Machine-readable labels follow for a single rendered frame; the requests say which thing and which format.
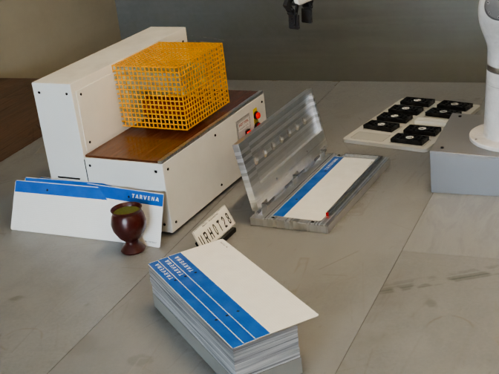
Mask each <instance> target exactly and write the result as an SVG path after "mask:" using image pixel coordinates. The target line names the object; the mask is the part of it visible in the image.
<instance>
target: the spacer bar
mask: <svg viewBox="0 0 499 374"><path fill-rule="evenodd" d="M447 122H448V119H432V118H422V117H418V118H416V119H415V120H414V124H416V125H433V126H443V127H444V126H445V125H446V123H447Z"/></svg>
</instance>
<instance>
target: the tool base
mask: <svg viewBox="0 0 499 374"><path fill-rule="evenodd" d="M326 151H327V149H324V150H323V151H321V153H320V155H319V156H317V157H316V158H315V159H314V161H315V164H314V165H313V166H312V167H311V168H310V169H308V170H307V171H306V172H305V173H304V171H305V170H304V169H303V170H302V171H301V172H300V173H299V174H297V175H296V176H293V179H292V180H291V181H290V182H289V183H288V184H286V186H285V188H286V191H285V192H284V193H283V194H282V195H281V196H280V197H279V198H278V199H277V200H275V201H274V199H275V198H274V197H273V198H272V199H271V200H270V201H268V202H267V203H265V204H261V207H262V208H261V209H260V210H259V211H255V213H254V215H253V216H251V217H250V224H251V225H254V226H266V227H273V228H280V229H292V230H299V231H305V232H317V233H324V234H329V233H330V231H331V230H332V229H333V228H334V227H335V226H336V224H337V223H338V222H339V221H340V220H341V219H342V218H343V217H344V216H345V215H346V214H347V213H348V212H349V210H350V209H351V208H352V207H353V206H354V205H355V203H356V202H357V201H358V200H359V199H360V198H361V196H362V195H363V194H364V193H365V192H366V191H367V190H368V189H369V188H370V187H371V186H372V185H373V183H374V182H375V181H376V180H377V179H378V178H379V176H380V175H381V174H382V173H383V172H384V171H385V170H386V168H387V167H388V166H389V165H390V159H389V157H383V158H382V159H381V160H380V161H379V162H378V163H377V164H376V166H375V167H374V168H373V169H372V170H371V171H370V172H369V173H368V174H367V176H366V177H365V178H364V179H363V180H362V181H361V182H360V183H359V184H358V186H357V187H356V188H355V189H354V190H353V191H352V192H351V193H350V194H349V195H348V196H347V197H346V198H345V199H344V200H343V201H342V202H341V203H340V205H339V206H338V207H337V208H336V209H335V210H334V211H333V212H332V213H331V215H330V216H326V217H325V218H324V219H323V220H322V221H316V220H303V219H296V218H289V217H276V216H273V214H275V213H276V212H277V211H278V210H279V209H280V208H281V207H282V206H283V205H284V204H285V203H286V202H287V201H288V200H289V199H290V198H291V197H292V196H293V195H294V194H295V193H296V192H297V191H298V190H299V189H300V188H301V187H302V186H303V185H304V184H305V183H306V182H307V181H308V180H309V179H311V178H312V177H313V176H314V175H315V174H316V173H317V172H318V171H319V170H320V169H321V168H322V167H323V166H324V165H325V164H326V163H327V162H329V161H330V160H331V159H332V158H333V157H345V156H344V155H340V156H337V155H338V154H334V153H332V154H326V153H325V152H326ZM271 217H275V218H271ZM311 221H314V223H311Z"/></svg>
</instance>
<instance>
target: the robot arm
mask: <svg viewBox="0 0 499 374"><path fill-rule="evenodd" d="M313 1H314V0H284V3H283V7H284V8H285V9H286V11H287V15H288V18H289V28H290V29H295V30H298V29H300V25H299V15H298V11H299V5H302V7H303V8H302V9H301V21H302V22H303V23H310V24H311V23H312V22H313V17H312V8H313ZM292 2H295V3H292ZM292 6H295V9H293V7H292ZM478 19H479V23H480V28H481V30H482V33H483V36H484V38H485V40H486V45H487V63H486V95H485V111H484V124H482V125H479V126H477V127H475V128H473V129H472V130H471V131H470V133H469V140H470V141H471V142H472V143H473V144H474V145H476V146H477V147H479V148H483V149H486V150H489V151H496V152H499V0H479V5H478Z"/></svg>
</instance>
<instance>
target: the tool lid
mask: <svg viewBox="0 0 499 374"><path fill-rule="evenodd" d="M302 117H303V119H304V124H303V122H302ZM295 124H296V129H295ZM287 130H288V131H289V136H288V135H287ZM279 136H280V138H281V142H280V141H279ZM271 143H272V144H273V149H272V148H271ZM232 147H233V150H234V152H235V157H236V160H237V162H238V167H239V169H240V172H241V176H242V179H243V181H244V186H245V189H246V191H247V196H248V198H249V202H250V205H251V208H252V211H259V210H260V209H261V208H262V207H261V204H262V203H267V202H268V201H270V200H271V199H272V198H273V197H274V198H275V199H274V201H275V200H277V199H278V198H279V197H280V196H281V195H282V194H283V193H284V192H285V191H286V188H285V186H286V184H288V183H289V182H290V181H291V180H292V179H293V174H299V173H300V172H301V171H302V170H303V169H304V170H305V171H304V173H305V172H306V171H307V170H308V169H310V168H311V167H312V166H313V165H314V164H315V161H314V159H315V158H316V157H317V156H319V155H320V153H321V151H320V149H326V147H328V146H327V141H326V138H325V135H324V130H323V127H322V123H321V120H320V116H319V112H318V109H317V106H316V101H315V98H314V95H313V91H312V88H308V89H306V90H304V91H303V92H301V93H300V94H299V95H298V96H296V97H295V98H294V99H292V100H291V101H290V102H288V103H287V104H286V105H285V106H283V107H282V108H280V109H279V110H278V111H276V112H275V113H274V114H273V115H271V116H270V117H268V118H267V119H266V120H264V121H263V122H262V123H261V124H260V125H258V126H257V127H255V128H254V129H252V130H251V131H250V132H249V133H248V134H246V135H245V136H244V137H242V138H241V139H239V141H237V142H236V143H234V144H233V145H232ZM263 150H264V156H263V153H262V151H263ZM254 157H255V159H256V163H255V162H254Z"/></svg>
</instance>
